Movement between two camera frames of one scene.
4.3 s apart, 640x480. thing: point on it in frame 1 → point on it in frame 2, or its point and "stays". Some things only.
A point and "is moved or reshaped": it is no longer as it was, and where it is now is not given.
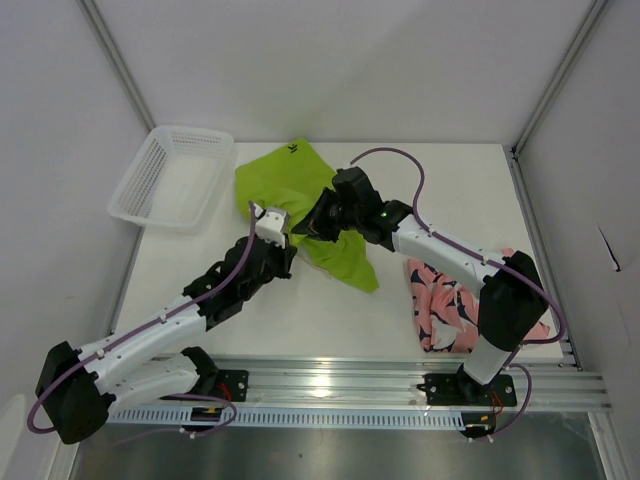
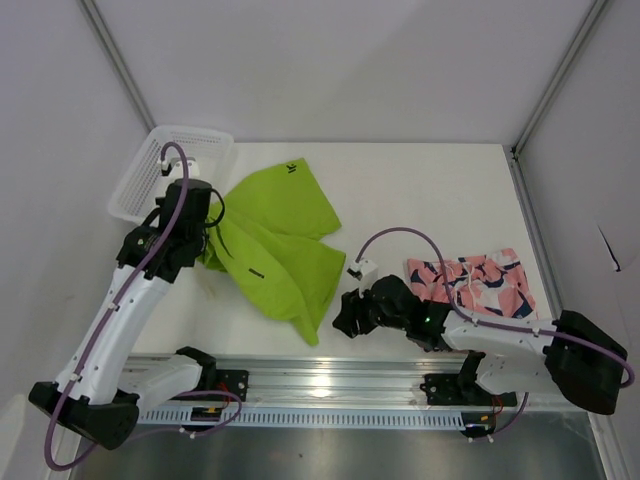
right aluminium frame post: [595, 9] stays
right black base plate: [457, 390] stays
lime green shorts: [287, 179] is moved or reshaped
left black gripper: [285, 256] → [160, 203]
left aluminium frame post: [112, 49] stays
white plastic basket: [177, 179] stays
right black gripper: [314, 225] → [353, 306]
